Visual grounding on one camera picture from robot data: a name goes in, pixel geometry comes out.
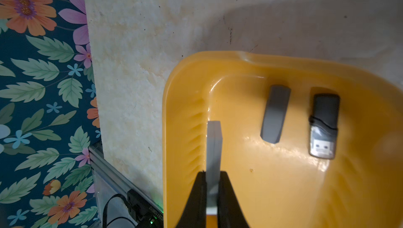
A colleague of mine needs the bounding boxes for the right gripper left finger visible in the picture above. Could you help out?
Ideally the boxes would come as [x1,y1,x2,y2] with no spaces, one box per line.
[176,171,207,228]

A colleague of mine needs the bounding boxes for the dark grey usb drive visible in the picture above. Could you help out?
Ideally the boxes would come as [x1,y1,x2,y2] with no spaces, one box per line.
[260,85,291,144]

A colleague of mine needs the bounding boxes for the black capless usb drive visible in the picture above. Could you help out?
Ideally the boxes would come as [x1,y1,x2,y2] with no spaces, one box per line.
[309,94,340,160]

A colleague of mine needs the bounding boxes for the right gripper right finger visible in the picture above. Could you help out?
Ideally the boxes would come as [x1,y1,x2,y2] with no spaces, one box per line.
[217,171,249,228]

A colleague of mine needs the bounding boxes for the white usb flash drive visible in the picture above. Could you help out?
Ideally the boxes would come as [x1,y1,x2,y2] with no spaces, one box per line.
[206,121,223,215]

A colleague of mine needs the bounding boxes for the yellow plastic storage tray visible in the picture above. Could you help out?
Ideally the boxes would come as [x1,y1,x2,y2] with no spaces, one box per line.
[162,52,403,228]

